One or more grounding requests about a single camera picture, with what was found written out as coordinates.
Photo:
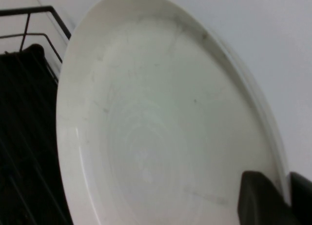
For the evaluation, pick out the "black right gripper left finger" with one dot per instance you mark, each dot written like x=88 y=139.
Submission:
x=263 y=203

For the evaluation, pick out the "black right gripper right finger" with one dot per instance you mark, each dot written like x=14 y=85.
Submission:
x=302 y=193

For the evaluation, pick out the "white round plate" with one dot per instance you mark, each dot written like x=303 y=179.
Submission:
x=158 y=112

